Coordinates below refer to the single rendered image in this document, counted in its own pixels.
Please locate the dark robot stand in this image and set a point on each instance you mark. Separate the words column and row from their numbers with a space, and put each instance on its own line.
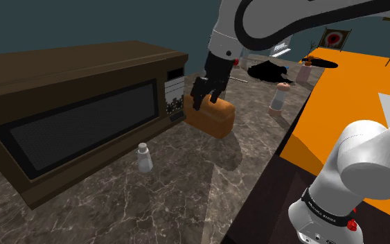
column 265, row 202

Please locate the brown microwave oven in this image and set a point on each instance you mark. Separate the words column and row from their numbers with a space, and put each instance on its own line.
column 73, row 111

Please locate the orange bread loaf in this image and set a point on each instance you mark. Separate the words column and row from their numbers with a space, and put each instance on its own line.
column 215, row 118

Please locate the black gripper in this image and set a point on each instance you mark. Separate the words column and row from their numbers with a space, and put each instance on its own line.
column 218, row 69

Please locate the pink soap dispenser bottle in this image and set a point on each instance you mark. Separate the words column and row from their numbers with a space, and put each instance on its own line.
column 304, row 72

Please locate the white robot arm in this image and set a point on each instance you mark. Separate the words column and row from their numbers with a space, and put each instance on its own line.
column 367, row 159

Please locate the white salt shaker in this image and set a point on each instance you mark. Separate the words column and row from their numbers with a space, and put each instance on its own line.
column 144, row 160

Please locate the clear pepper grinder pink ends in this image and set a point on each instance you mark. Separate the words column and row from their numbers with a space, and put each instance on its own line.
column 279, row 99

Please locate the silver metal rod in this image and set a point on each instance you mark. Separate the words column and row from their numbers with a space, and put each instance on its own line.
column 239, row 79

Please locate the framed wall picture red spot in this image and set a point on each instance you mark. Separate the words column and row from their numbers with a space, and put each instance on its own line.
column 333, row 39

